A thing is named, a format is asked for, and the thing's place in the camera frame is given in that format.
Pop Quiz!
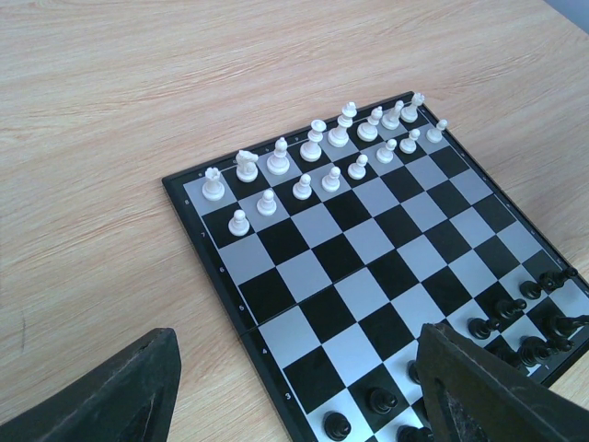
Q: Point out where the white rook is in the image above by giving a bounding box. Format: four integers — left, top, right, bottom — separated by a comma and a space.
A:
202, 168, 225, 202
400, 92, 425, 123

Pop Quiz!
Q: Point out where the black white chess board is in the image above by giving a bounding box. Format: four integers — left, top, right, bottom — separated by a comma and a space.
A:
163, 106, 568, 441

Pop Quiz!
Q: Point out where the white rook far right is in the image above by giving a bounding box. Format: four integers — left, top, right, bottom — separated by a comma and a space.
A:
400, 92, 425, 123

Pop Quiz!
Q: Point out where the white bishop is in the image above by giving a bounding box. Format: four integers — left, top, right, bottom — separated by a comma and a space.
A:
267, 137, 290, 176
357, 106, 383, 142

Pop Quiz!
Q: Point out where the white pawn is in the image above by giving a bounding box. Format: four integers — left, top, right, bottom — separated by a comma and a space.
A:
321, 166, 341, 192
426, 119, 448, 144
257, 189, 277, 216
347, 154, 368, 180
228, 209, 250, 237
399, 129, 421, 154
376, 138, 398, 164
293, 173, 312, 201

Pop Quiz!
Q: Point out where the white knight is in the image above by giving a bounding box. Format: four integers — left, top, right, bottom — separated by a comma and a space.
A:
381, 100, 404, 131
236, 150, 259, 182

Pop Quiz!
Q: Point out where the white king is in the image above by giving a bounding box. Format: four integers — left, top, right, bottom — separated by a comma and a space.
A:
328, 101, 357, 148

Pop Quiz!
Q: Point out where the white rook far left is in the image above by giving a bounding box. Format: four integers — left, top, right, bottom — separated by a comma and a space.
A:
202, 168, 225, 202

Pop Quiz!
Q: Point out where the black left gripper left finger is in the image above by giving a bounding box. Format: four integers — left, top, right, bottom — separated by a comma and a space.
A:
1, 328, 181, 441

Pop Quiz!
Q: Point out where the white queen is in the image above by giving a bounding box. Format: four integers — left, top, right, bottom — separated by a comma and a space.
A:
299, 120, 327, 162

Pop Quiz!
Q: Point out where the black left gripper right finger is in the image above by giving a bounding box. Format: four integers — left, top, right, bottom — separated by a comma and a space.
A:
416, 323, 588, 441

